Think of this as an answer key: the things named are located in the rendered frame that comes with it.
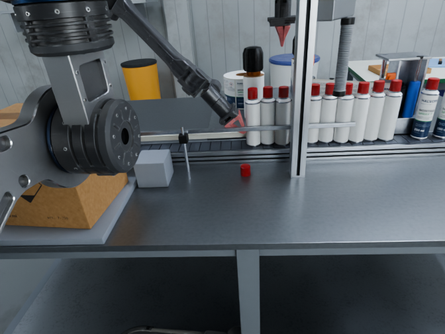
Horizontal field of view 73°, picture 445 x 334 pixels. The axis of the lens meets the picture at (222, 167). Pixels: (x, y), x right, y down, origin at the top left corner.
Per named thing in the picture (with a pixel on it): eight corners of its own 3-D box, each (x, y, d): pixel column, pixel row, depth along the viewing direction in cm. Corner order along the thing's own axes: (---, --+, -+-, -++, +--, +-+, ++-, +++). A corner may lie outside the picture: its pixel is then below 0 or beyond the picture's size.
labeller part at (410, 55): (414, 54, 107) (415, 50, 107) (432, 59, 98) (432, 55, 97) (375, 55, 108) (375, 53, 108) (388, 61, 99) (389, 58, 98)
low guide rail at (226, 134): (345, 131, 111) (346, 126, 110) (346, 132, 110) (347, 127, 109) (66, 143, 119) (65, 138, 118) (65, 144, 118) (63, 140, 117)
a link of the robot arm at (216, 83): (180, 88, 101) (196, 69, 97) (187, 79, 110) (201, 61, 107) (207, 111, 104) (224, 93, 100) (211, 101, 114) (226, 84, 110)
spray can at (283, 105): (290, 140, 111) (293, 85, 101) (288, 146, 107) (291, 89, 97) (275, 140, 112) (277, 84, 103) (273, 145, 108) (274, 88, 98)
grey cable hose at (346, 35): (343, 93, 92) (352, 16, 82) (346, 96, 89) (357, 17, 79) (330, 93, 92) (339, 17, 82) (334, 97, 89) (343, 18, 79)
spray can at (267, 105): (273, 139, 113) (275, 84, 103) (275, 145, 108) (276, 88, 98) (259, 140, 113) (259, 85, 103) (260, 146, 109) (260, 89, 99)
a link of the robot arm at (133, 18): (94, 4, 99) (110, -26, 94) (104, 6, 104) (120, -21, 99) (187, 99, 100) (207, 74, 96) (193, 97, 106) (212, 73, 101)
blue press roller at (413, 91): (406, 125, 111) (418, 79, 103) (411, 128, 108) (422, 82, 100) (397, 125, 111) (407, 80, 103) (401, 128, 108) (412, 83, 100)
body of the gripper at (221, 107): (237, 105, 109) (223, 90, 107) (236, 114, 100) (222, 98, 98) (224, 116, 111) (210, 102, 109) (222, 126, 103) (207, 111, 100)
